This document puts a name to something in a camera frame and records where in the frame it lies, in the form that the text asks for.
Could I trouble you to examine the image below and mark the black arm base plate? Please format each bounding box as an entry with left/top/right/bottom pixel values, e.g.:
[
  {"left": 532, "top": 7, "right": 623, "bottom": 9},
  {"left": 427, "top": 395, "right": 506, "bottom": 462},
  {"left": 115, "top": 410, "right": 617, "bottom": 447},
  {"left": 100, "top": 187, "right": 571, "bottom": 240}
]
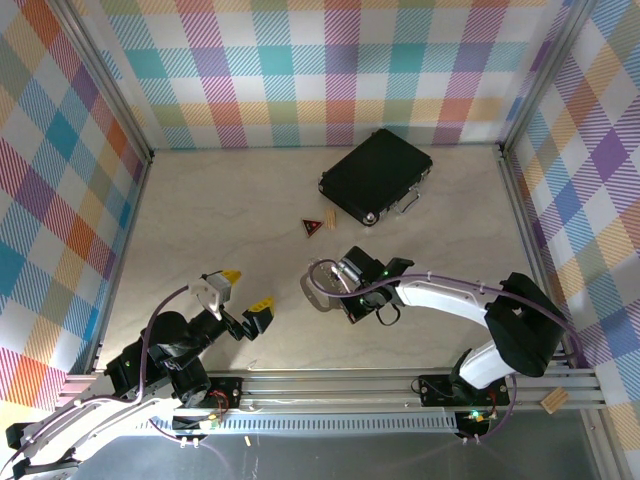
[
  {"left": 414, "top": 374, "right": 517, "bottom": 407},
  {"left": 207, "top": 377, "right": 245, "bottom": 414}
]

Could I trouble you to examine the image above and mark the aluminium side rail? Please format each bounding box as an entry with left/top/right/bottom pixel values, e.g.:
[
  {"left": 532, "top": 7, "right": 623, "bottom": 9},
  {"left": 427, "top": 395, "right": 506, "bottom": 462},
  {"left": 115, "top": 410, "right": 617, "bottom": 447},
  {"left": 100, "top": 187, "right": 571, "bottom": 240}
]
[
  {"left": 497, "top": 144, "right": 601, "bottom": 374},
  {"left": 87, "top": 149, "right": 154, "bottom": 374}
]

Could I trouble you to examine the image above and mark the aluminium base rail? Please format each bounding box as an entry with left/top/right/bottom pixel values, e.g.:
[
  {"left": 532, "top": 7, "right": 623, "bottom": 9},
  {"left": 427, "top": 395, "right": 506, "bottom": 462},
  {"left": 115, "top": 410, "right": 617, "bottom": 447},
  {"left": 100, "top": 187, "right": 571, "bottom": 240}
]
[{"left": 59, "top": 370, "right": 607, "bottom": 414}]

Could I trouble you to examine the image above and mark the aluminium frame post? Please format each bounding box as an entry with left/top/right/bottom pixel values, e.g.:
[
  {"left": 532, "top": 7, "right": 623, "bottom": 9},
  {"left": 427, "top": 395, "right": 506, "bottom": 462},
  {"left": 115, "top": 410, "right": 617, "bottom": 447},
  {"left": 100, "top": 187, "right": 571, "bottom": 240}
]
[
  {"left": 497, "top": 0, "right": 601, "bottom": 156},
  {"left": 49, "top": 0, "right": 155, "bottom": 164}
]

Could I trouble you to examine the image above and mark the thin black cable loop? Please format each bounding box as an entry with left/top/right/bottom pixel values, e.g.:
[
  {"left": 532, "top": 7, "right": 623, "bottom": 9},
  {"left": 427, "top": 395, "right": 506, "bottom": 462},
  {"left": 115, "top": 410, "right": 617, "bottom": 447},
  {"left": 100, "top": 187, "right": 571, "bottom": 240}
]
[{"left": 374, "top": 303, "right": 400, "bottom": 327}]

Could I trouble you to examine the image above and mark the black hard case with handle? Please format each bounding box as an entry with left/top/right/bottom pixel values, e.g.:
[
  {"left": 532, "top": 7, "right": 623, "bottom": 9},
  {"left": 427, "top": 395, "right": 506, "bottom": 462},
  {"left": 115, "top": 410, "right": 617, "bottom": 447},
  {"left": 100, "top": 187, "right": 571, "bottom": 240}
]
[{"left": 318, "top": 128, "right": 434, "bottom": 229}]

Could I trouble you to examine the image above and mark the light wooden block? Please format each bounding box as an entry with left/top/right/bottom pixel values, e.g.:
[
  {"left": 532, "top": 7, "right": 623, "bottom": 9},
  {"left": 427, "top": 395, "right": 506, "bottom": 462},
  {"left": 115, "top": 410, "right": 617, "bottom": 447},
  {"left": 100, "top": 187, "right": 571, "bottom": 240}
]
[{"left": 540, "top": 390, "right": 571, "bottom": 415}]

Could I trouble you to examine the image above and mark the white slotted cable duct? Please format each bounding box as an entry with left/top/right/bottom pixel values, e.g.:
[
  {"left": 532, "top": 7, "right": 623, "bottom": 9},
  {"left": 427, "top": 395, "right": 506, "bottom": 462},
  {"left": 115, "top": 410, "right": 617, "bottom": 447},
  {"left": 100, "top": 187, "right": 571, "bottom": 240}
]
[{"left": 119, "top": 412, "right": 459, "bottom": 434}]

